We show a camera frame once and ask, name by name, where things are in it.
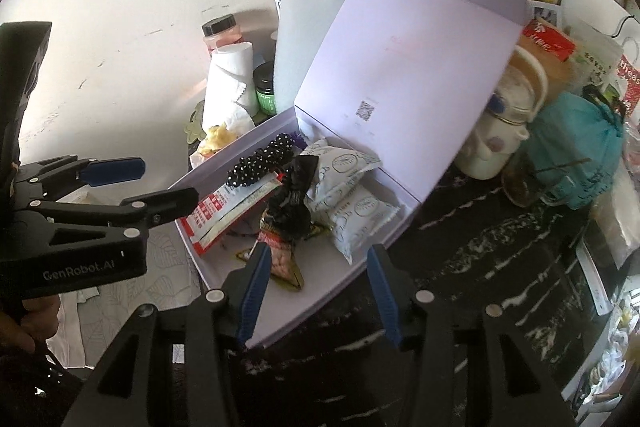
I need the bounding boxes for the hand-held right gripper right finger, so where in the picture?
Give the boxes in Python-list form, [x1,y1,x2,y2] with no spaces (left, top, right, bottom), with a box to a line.
[367,244,576,427]

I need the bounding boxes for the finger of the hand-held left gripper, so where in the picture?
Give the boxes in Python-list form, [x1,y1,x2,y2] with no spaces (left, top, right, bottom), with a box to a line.
[30,186,200,238]
[17,156,147,203]

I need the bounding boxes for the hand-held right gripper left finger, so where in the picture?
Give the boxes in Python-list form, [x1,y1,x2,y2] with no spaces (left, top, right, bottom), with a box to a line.
[60,243,273,427]

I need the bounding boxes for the yellow red snack bag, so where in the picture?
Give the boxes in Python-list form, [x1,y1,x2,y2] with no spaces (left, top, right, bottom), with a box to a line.
[235,217,326,292]

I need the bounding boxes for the red white snack packet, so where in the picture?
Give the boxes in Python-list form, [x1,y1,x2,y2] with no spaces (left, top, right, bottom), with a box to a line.
[180,172,288,257]

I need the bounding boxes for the white patterned sachet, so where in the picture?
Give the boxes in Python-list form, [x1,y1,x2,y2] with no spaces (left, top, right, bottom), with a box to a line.
[300,138,383,208]
[312,184,403,264]

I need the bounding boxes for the black bow hair clip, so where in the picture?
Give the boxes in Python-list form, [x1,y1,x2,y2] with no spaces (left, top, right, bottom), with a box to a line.
[265,154,321,240]

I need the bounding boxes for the black white-dotted hair clip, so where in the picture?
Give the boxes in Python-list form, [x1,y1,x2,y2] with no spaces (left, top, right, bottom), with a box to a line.
[225,133,295,188]

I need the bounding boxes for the lavender gift box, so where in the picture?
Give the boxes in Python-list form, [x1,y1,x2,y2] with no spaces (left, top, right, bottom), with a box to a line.
[175,0,531,349]

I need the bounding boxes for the person's left forearm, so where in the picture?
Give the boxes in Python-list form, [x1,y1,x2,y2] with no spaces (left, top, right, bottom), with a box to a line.
[0,347,86,427]

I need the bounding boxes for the person's left hand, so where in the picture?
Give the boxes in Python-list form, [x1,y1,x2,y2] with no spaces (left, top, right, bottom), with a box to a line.
[0,294,62,354]

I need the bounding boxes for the yellow crumpled wrapper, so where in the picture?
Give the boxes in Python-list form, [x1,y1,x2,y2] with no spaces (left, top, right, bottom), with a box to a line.
[197,124,238,158]

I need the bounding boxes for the paper towel roll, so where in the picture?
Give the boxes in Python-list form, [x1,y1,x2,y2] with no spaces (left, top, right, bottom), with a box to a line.
[202,42,257,133]

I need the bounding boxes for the green lidded jar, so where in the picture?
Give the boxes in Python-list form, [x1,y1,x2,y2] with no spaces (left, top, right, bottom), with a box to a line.
[252,61,277,115]

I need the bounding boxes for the pink jar with black lid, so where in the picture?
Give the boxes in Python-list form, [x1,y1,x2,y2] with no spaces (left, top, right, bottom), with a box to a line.
[201,14,243,55]

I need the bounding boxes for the glass mug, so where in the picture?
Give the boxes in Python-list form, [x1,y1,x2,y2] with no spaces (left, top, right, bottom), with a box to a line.
[501,152,576,208]

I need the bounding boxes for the white kettle jug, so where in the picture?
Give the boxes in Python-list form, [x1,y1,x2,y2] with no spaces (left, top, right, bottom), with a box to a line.
[454,44,548,180]

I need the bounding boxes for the white flat box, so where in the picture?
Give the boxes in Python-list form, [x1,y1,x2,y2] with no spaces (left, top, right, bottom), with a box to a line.
[575,237,623,315]

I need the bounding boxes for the white plastic bags on floor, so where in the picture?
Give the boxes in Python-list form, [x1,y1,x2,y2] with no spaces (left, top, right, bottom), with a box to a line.
[575,297,636,403]

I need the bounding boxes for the teal plastic bag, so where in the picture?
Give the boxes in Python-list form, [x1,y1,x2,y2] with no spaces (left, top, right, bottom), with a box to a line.
[525,92,626,210]

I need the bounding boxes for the clear plastic bag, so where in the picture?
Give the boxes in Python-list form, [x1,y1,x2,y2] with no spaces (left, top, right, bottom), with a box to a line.
[590,157,640,268]

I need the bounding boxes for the tan paper bag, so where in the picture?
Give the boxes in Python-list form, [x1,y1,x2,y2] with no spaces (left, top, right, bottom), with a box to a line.
[515,34,576,93]

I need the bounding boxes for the red paper envelope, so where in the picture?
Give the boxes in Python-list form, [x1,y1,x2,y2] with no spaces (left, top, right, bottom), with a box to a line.
[522,18,576,60]

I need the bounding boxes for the white green food pouch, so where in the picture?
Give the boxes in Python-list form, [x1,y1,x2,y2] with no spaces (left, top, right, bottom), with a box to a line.
[565,20,626,98]

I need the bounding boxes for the printed photo papers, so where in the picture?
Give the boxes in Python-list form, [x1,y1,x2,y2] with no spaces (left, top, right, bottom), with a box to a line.
[527,0,561,25]

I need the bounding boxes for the red paper bag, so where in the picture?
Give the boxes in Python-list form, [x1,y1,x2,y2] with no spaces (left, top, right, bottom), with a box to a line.
[612,54,640,108]

